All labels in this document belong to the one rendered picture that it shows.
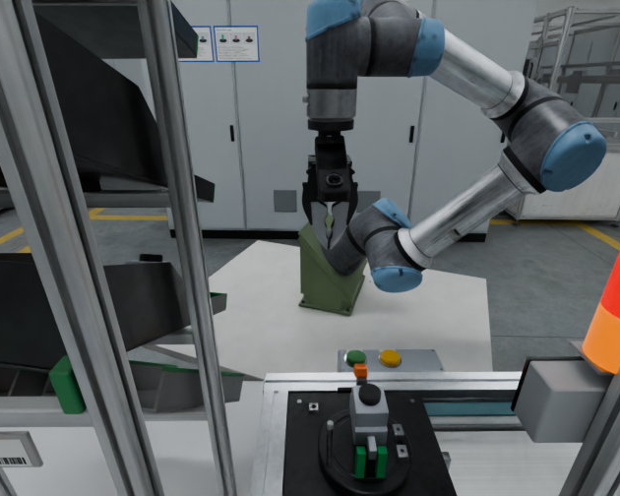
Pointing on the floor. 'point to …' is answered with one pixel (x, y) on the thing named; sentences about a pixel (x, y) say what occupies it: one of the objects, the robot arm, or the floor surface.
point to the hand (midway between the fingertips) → (329, 244)
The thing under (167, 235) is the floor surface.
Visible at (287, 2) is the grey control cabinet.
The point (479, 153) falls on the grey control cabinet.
